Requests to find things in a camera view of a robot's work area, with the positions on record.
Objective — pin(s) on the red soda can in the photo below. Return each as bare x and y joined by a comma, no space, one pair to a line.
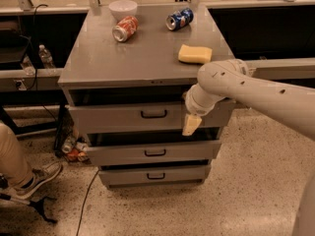
125,29

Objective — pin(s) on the cans pile on floor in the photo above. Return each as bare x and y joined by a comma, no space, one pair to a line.
75,150

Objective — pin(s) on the yellow sponge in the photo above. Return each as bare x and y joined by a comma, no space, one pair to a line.
195,54

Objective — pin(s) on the grey drawer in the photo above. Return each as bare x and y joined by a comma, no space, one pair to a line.
137,117
153,153
150,176

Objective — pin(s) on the blue soda can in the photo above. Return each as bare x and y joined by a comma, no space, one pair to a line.
179,19

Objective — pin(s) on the grey sneaker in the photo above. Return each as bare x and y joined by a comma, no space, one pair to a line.
39,177

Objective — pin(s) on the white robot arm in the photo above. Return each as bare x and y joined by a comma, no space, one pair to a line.
266,173

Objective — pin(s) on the grey middle drawer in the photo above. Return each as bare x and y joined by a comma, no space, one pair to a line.
153,153

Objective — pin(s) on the grey bottom drawer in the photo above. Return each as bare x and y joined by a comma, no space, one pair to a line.
150,176

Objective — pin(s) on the black tripod stand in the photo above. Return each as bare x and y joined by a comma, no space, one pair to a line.
38,205

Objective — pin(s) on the white bowl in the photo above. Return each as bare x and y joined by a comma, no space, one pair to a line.
122,8

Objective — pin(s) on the clear plastic water bottle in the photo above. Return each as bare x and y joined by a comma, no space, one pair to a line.
45,57

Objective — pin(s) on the grey top drawer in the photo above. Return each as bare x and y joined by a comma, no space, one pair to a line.
137,117

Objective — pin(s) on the person leg beige trousers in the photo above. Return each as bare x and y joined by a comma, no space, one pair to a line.
13,163

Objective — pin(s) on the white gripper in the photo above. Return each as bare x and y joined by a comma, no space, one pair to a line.
193,106

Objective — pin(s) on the grey metal drawer cabinet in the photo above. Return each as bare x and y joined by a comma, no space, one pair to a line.
143,69

